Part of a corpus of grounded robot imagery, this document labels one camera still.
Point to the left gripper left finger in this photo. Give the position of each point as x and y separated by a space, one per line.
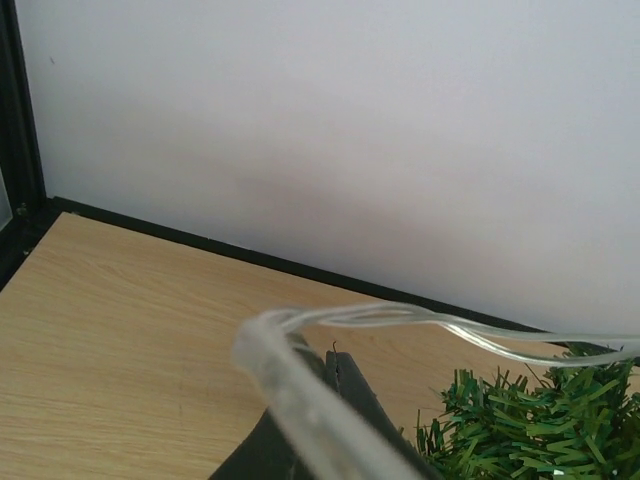
264 454

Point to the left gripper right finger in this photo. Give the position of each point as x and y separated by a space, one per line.
346 379

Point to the clear string lights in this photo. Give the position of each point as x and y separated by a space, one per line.
332 440

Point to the small green christmas tree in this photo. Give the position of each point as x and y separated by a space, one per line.
568 423

